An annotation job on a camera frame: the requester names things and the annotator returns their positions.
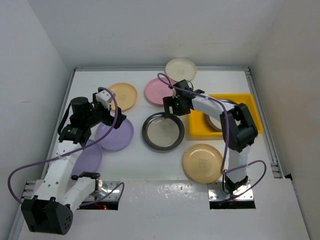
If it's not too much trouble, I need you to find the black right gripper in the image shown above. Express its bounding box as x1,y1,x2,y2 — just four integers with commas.
164,95,191,119

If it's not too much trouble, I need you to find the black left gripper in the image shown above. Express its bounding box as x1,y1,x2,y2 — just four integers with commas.
84,92,126,129

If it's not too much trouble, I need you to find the metal rimmed plate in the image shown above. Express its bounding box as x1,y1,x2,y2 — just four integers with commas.
141,112,185,151
205,99,237,132

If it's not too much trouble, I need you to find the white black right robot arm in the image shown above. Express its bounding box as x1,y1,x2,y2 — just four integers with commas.
161,78,259,194

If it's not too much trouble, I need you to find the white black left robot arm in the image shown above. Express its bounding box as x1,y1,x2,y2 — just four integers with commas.
21,87,126,235

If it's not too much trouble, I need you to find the yellow plastic bin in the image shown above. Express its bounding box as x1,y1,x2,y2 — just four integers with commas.
188,93,263,139

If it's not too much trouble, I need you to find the orange plate near bin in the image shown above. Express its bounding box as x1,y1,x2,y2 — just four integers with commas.
182,143,223,184

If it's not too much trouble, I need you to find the purple plate centre left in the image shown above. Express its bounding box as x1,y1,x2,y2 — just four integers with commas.
97,118,134,151

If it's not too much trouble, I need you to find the purple plate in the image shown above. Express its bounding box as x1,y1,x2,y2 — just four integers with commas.
68,144,103,178
97,118,134,151

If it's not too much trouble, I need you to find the pink plate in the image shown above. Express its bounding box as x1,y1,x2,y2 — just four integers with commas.
144,78,173,106

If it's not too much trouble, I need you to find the purple plate near left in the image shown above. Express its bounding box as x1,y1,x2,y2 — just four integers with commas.
68,144,103,178

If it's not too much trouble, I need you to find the orange plate far left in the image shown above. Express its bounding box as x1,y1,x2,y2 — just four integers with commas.
108,82,138,111

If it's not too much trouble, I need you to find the cream white plate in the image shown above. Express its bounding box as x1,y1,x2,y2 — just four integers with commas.
165,58,197,82

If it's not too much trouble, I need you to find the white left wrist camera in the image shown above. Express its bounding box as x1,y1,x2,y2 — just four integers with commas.
95,90,116,110

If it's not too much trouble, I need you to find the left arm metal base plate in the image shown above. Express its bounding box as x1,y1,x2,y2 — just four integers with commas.
20,180,122,203

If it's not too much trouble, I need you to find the aluminium table frame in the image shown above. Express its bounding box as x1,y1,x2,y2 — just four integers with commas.
7,65,286,240

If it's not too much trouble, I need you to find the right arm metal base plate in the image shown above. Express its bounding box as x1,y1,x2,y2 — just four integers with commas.
207,181,254,202

